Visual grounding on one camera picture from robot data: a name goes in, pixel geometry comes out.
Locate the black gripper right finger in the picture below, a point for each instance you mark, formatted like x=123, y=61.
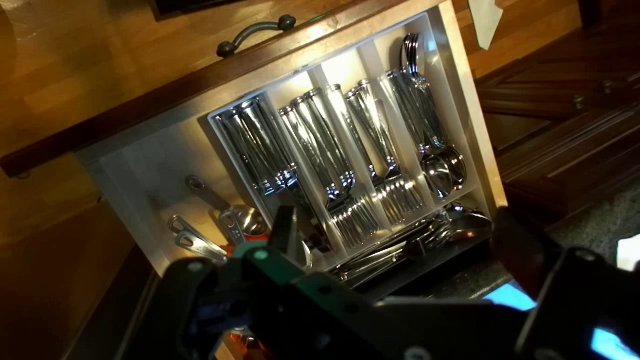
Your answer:
x=523, y=248

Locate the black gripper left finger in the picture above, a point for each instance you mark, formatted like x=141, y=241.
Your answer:
x=283, y=237

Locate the wooden kitchen drawer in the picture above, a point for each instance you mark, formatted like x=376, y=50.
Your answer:
x=159, y=139

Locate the steel can opener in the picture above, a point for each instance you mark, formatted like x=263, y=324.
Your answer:
x=222, y=231

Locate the loose utensils front compartment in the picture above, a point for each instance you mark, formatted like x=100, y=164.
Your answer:
x=451, y=225

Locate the stack of steel knives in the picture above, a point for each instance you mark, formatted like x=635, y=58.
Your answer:
x=253, y=141

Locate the white paper sheet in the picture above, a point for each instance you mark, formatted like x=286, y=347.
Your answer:
x=628, y=252

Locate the stack of steel forks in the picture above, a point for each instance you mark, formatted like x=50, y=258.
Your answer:
x=311, y=129

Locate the white cutlery tray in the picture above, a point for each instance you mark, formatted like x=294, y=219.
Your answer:
x=335, y=73

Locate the dark wood cabinet door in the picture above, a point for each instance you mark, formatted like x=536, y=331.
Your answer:
x=565, y=120

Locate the stack of small forks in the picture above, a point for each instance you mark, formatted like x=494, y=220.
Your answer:
x=392, y=191

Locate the stack of steel spoons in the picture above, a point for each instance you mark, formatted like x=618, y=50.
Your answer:
x=413, y=98

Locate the dark metal drawer handle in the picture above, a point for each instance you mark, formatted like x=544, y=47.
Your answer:
x=280, y=24

